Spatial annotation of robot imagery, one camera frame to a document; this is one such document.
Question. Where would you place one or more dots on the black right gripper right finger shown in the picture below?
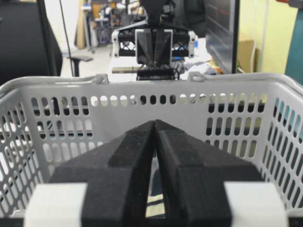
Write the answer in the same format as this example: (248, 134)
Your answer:
(207, 187)

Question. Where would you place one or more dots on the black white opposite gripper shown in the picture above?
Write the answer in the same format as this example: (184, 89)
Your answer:
(154, 47)

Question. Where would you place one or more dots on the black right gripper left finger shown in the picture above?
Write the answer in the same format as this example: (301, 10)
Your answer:
(105, 187)

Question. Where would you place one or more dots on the striped cloth in basket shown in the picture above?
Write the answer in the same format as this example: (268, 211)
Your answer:
(155, 206)

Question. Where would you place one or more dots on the grey plastic shopping basket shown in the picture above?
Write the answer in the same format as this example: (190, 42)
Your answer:
(45, 121)

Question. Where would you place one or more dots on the dark computer monitor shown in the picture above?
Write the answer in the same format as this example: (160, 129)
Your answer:
(222, 29)

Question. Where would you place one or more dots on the cardboard box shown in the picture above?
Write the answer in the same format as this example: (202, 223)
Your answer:
(244, 53)

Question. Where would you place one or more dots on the black office chair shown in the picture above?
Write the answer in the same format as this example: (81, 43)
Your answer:
(22, 46)

